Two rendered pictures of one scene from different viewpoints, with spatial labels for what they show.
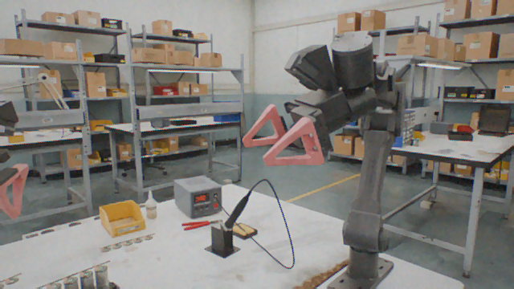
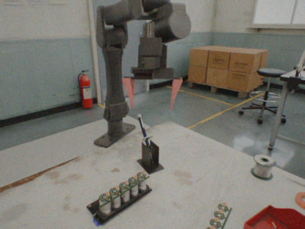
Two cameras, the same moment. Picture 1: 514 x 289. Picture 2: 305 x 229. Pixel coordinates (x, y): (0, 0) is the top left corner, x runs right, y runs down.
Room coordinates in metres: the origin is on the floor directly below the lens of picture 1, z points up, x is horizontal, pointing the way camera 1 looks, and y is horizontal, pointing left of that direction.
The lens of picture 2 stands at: (0.97, 0.43, 1.18)
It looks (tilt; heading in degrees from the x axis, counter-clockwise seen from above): 23 degrees down; 183
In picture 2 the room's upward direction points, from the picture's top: straight up
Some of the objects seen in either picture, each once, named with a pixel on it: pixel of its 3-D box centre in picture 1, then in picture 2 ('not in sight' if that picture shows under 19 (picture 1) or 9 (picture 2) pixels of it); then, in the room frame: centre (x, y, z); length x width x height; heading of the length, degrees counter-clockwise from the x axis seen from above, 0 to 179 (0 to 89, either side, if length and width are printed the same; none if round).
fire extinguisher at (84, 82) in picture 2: not in sight; (85, 89); (-1.98, -0.65, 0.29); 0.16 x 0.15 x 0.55; 135
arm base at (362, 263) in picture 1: (363, 262); not in sight; (0.67, -0.24, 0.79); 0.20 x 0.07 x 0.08; 137
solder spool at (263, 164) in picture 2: not in sight; (263, 166); (0.42, 0.75, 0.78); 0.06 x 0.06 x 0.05
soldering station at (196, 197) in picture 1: (197, 196); not in sight; (1.08, 0.20, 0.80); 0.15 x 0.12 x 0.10; 33
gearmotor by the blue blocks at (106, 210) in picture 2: (102, 279); (105, 205); (0.60, 0.31, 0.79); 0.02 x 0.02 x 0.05
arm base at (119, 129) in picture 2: not in sight; (115, 126); (0.20, 0.25, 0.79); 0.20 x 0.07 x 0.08; 154
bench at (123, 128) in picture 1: (179, 121); not in sight; (3.71, 0.88, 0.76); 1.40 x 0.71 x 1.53; 135
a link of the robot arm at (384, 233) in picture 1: (365, 236); not in sight; (0.66, -0.23, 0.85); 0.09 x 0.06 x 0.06; 61
